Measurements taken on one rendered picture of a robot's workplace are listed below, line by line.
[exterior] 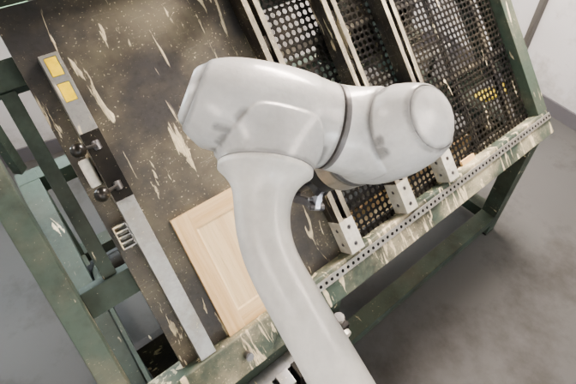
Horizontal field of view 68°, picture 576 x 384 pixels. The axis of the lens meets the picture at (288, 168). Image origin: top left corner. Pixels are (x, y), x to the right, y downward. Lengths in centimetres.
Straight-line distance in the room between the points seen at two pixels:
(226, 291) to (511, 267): 193
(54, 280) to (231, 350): 54
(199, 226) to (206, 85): 93
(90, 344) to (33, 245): 29
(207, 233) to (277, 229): 93
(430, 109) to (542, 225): 277
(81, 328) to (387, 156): 100
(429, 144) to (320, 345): 22
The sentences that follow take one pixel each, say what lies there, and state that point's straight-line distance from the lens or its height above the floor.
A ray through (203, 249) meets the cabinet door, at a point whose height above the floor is 111.
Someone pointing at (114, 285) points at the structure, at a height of 110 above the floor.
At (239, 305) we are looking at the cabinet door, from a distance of 141.
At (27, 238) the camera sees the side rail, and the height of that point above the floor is 133.
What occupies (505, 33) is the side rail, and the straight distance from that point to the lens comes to 235.
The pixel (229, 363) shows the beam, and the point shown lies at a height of 87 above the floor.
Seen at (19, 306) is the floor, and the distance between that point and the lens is 289.
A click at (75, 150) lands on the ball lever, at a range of 113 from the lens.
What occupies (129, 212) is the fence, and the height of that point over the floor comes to 128.
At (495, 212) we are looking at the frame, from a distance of 282.
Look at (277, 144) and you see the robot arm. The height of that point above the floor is 191.
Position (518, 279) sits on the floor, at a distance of 285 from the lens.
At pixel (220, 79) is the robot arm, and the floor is 196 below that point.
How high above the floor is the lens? 218
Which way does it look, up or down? 44 degrees down
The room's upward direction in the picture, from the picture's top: 1 degrees counter-clockwise
